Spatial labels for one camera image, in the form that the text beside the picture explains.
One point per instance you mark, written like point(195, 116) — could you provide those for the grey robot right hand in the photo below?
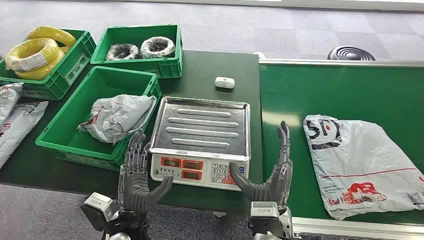
point(278, 188)

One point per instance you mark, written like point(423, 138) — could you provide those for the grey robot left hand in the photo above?
point(134, 185)

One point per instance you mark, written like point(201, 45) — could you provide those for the large grey printed courier bag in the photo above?
point(361, 155)

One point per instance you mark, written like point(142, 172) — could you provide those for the white table caster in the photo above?
point(219, 214)

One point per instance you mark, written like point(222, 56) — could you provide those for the crumpled grey courier bag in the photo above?
point(116, 116)

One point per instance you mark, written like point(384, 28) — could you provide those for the green plastic crate holding bag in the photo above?
point(66, 132)

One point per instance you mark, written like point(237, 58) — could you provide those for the electronic weighing scale steel tray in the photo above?
point(202, 129)

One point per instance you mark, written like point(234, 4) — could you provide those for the green crate with black coils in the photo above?
point(142, 68)

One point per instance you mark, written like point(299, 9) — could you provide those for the small white plastic device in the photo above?
point(224, 82)

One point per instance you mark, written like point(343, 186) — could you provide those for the green crate with yellow coils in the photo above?
point(76, 69)

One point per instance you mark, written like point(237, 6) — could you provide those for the dark green table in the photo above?
point(198, 66)

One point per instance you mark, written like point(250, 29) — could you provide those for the black ribbed round object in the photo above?
point(351, 54)

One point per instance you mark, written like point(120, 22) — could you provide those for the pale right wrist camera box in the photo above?
point(263, 215)

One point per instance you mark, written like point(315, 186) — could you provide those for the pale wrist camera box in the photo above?
point(263, 215)
point(97, 202)

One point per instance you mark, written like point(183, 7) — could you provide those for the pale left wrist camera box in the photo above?
point(97, 202)

